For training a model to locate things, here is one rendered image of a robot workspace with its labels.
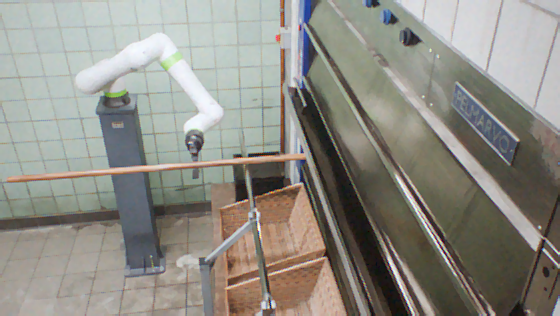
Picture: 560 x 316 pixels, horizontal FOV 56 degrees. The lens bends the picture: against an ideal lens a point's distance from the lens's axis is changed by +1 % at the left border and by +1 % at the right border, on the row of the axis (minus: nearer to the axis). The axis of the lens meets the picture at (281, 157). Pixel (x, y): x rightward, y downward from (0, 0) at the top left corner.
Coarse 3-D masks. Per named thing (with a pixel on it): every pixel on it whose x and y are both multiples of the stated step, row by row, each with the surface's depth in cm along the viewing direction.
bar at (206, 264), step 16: (240, 144) 258; (256, 208) 214; (256, 224) 203; (256, 240) 196; (208, 256) 218; (256, 256) 190; (208, 272) 219; (208, 288) 224; (208, 304) 229; (272, 304) 169
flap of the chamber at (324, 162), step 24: (312, 120) 229; (312, 144) 209; (312, 168) 192; (336, 168) 196; (336, 192) 181; (360, 216) 171; (336, 240) 159; (360, 240) 160; (360, 264) 150; (384, 264) 152; (384, 288) 143; (384, 312) 135
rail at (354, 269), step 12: (288, 96) 243; (300, 120) 221; (312, 156) 196; (324, 180) 182; (324, 192) 176; (336, 216) 164; (336, 228) 160; (348, 252) 150; (348, 264) 147; (360, 276) 142; (360, 288) 138; (372, 312) 131
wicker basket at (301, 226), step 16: (272, 192) 285; (288, 192) 287; (304, 192) 278; (224, 208) 285; (272, 208) 291; (288, 208) 293; (304, 208) 275; (224, 224) 291; (240, 224) 293; (272, 224) 296; (288, 224) 296; (304, 224) 271; (224, 240) 263; (240, 240) 285; (272, 240) 284; (288, 240) 284; (304, 240) 268; (320, 240) 247; (224, 256) 253; (240, 256) 273; (272, 256) 273; (288, 256) 273; (304, 256) 240; (320, 256) 243; (240, 272) 241; (256, 272) 241
